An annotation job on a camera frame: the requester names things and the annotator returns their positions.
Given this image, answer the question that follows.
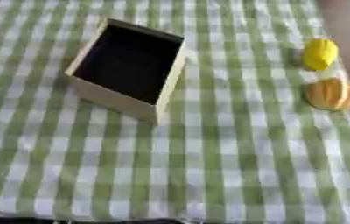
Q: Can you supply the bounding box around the orange toy pumpkin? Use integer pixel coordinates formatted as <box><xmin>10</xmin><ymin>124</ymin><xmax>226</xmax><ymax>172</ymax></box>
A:
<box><xmin>304</xmin><ymin>78</ymin><xmax>350</xmax><ymax>112</ymax></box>

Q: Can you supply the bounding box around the tan cardboard box black inside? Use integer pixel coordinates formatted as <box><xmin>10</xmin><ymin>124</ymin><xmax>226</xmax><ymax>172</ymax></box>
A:
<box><xmin>63</xmin><ymin>17</ymin><xmax>189</xmax><ymax>126</ymax></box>

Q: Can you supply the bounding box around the yellow toy lemon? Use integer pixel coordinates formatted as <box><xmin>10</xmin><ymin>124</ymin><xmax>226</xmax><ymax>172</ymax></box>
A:
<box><xmin>300</xmin><ymin>38</ymin><xmax>340</xmax><ymax>72</ymax></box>

